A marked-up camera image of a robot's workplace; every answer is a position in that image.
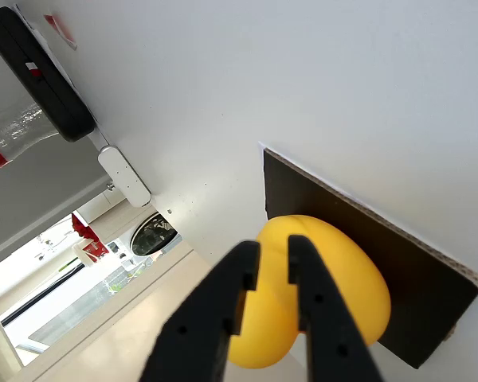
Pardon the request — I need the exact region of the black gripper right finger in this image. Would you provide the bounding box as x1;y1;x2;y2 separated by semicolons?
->
287;234;386;382

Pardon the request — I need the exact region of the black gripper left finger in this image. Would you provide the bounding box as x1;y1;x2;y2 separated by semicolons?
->
139;240;263;382

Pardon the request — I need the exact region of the yellow rubber duck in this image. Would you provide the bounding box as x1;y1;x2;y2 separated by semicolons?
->
226;214;392;369

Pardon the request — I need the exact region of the black cardboard square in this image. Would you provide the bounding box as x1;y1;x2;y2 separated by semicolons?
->
262;147;478;369

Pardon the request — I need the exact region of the white washing machine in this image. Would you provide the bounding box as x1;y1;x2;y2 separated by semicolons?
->
115;210;183;259

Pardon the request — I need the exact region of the red and white box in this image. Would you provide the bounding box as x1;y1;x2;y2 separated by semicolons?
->
70;212;111;263

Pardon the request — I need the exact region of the white power bank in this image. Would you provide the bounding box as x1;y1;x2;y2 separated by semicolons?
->
97;145;152;209

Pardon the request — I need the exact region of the clear glass bottle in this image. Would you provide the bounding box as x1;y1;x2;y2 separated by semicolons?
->
0;101;61;178

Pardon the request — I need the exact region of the black glasses case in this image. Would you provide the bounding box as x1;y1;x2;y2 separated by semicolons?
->
0;6;97;143

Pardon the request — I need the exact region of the red card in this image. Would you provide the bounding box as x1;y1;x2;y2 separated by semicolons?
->
43;14;79;51

